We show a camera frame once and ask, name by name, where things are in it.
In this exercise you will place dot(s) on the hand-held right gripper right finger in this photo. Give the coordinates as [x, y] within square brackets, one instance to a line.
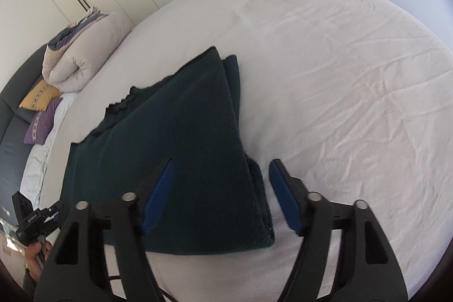
[285, 196]

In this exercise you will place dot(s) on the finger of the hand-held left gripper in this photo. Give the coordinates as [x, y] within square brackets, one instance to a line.
[52, 223]
[53, 208]

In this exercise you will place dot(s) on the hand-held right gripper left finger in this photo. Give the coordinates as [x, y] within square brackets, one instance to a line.
[157, 196]

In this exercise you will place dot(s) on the dark green sweater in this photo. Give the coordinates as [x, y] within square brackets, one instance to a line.
[198, 132]

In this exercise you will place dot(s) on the person's left forearm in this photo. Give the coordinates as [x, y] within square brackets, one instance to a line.
[29, 288]

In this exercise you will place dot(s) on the person's left hand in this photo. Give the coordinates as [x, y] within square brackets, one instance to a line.
[35, 257]

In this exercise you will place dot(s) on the grey upholstered headboard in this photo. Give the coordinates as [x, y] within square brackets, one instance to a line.
[14, 132]

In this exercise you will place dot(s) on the purple patterned pillow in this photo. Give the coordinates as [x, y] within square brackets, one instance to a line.
[42, 123]

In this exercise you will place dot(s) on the yellow patterned pillow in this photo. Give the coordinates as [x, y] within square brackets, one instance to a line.
[39, 96]

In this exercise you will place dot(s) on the bed with white sheet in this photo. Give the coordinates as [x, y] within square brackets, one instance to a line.
[336, 75]

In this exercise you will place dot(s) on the folded beige duvet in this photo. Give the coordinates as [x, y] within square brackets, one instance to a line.
[92, 50]

